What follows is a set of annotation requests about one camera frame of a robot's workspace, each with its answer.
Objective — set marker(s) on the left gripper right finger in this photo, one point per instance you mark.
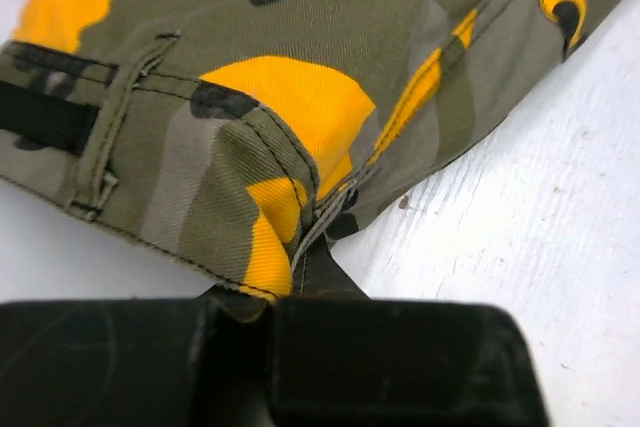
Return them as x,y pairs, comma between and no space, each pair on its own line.
338,358

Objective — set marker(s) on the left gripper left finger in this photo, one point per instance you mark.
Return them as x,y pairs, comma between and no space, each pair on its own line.
165,362

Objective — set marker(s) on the yellow camouflage trousers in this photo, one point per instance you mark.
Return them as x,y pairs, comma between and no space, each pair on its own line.
245,137

